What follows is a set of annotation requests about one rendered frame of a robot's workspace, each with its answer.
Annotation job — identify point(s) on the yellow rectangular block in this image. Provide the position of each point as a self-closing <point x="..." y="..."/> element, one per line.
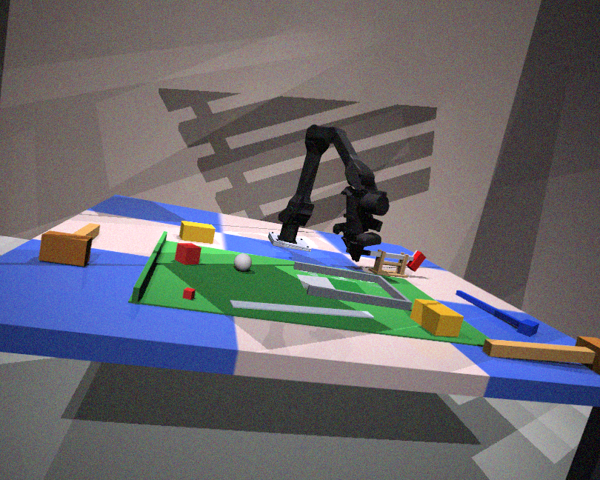
<point x="191" y="231"/>
<point x="436" y="318"/>

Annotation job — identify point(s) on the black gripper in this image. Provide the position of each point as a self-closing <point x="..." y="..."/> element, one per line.
<point x="353" y="234"/>

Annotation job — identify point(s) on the light grey flat bar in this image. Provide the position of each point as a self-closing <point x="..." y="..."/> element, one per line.
<point x="299" y="309"/>

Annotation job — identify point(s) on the white golf ball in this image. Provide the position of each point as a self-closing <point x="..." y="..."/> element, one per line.
<point x="242" y="262"/>

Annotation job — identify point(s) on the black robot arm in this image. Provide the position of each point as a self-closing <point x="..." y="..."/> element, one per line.
<point x="358" y="174"/>

